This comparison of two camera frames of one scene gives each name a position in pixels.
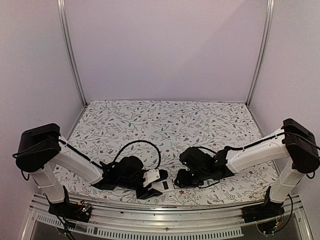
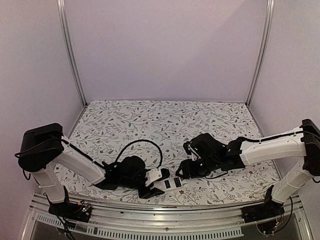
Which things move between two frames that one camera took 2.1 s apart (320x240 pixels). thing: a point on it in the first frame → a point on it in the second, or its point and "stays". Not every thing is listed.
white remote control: x=164 y=185 stays
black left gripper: x=147 y=194 stays
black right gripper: x=182 y=182 → x=191 y=173
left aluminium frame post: x=69 y=44 stays
